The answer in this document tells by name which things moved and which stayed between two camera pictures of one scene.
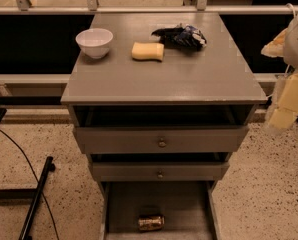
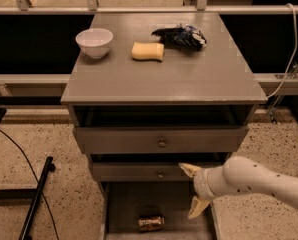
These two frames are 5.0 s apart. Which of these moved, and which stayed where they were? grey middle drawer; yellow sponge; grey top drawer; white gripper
Moved: white gripper
Stayed: grey middle drawer; yellow sponge; grey top drawer
